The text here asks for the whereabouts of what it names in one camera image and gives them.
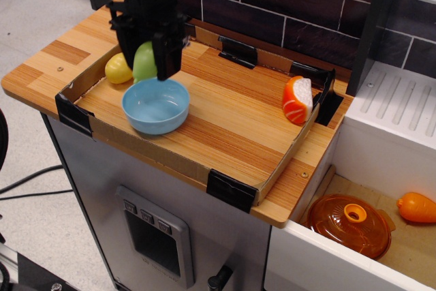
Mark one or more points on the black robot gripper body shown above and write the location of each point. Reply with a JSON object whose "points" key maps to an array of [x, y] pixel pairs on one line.
{"points": [[153, 16]]}

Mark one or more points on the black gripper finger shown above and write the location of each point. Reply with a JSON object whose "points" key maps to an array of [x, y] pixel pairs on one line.
{"points": [[167, 51], [130, 39]]}

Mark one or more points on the green toy pear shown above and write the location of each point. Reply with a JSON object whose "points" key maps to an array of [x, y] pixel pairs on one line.
{"points": [[144, 66]]}

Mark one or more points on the light blue bowl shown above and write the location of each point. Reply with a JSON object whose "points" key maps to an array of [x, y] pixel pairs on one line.
{"points": [[156, 107]]}

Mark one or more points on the cardboard fence with black tape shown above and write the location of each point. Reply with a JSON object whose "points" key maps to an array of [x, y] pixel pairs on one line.
{"points": [[236, 143]]}

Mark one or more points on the yellow toy lemon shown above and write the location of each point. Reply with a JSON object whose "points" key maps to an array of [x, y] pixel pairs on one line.
{"points": [[117, 70]]}

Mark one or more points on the toy salmon sushi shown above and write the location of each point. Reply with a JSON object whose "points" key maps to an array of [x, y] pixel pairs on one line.
{"points": [[297, 101]]}

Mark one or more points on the grey toy oven cabinet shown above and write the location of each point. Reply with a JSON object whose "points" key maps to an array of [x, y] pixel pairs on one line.
{"points": [[153, 230]]}

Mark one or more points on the white toy sink unit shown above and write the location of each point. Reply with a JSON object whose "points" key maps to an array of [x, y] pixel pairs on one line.
{"points": [[385, 148]]}

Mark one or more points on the black oven knob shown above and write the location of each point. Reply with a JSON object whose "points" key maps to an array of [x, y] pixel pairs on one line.
{"points": [[217, 282]]}

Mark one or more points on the orange pot lid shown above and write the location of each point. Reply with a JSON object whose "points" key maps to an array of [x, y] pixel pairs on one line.
{"points": [[352, 223]]}

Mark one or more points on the orange toy carrot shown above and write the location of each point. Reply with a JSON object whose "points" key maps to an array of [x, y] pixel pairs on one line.
{"points": [[416, 208]]}

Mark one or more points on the black vertical post right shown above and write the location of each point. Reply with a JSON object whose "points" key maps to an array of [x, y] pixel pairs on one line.
{"points": [[369, 44]]}

